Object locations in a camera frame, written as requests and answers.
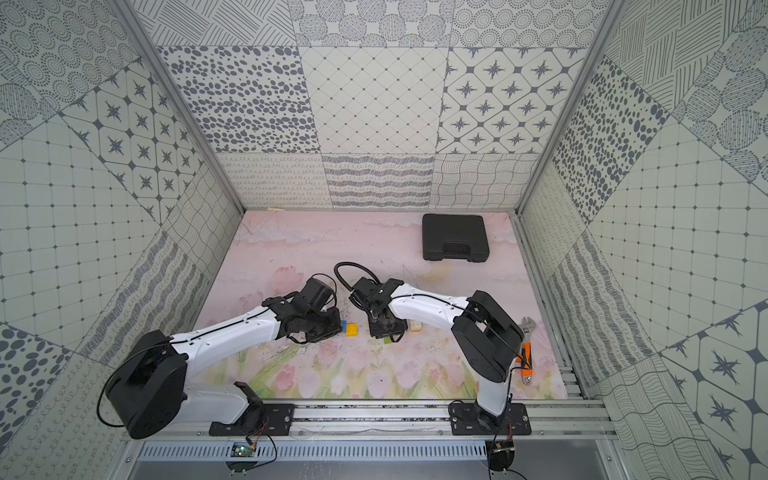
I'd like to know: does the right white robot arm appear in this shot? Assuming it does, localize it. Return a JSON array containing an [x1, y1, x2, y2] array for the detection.
[[345, 278, 524, 419]]

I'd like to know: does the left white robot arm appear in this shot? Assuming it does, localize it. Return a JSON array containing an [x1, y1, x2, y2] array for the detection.
[[99, 277, 342, 439]]

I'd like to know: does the black plastic tool case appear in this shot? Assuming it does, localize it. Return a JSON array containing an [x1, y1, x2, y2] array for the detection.
[[422, 213, 490, 263]]

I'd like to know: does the green circuit board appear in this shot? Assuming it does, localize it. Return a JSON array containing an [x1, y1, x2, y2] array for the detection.
[[230, 442, 255, 458]]

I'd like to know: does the black round connector box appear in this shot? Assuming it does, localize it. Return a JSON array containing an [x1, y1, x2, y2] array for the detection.
[[485, 440, 516, 472]]

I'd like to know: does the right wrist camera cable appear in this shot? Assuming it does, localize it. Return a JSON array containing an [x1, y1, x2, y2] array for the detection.
[[333, 261, 385, 313]]

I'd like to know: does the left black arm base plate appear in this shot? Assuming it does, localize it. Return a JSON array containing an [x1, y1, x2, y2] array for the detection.
[[208, 381, 296, 437]]

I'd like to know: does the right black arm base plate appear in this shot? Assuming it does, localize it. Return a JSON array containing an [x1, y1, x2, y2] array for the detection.
[[448, 400, 532, 436]]

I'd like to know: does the orange handled adjustable wrench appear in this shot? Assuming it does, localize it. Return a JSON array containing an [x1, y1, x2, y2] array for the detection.
[[518, 317, 536, 385]]

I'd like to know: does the white slotted cable duct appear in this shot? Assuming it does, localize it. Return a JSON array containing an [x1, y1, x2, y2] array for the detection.
[[138, 439, 486, 462]]

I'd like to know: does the aluminium mounting rail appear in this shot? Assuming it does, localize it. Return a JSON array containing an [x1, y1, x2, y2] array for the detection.
[[122, 398, 619, 442]]

